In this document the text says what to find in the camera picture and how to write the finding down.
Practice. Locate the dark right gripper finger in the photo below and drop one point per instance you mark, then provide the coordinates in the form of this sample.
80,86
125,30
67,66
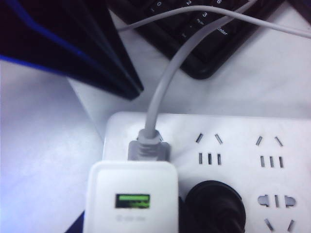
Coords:
60,36

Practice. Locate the white charger block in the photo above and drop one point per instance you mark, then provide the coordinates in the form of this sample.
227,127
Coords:
136,177

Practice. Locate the black keyboard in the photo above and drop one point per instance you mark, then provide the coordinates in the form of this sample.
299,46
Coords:
206,55

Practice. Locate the white power strip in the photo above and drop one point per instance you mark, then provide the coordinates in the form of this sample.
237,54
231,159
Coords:
243,126

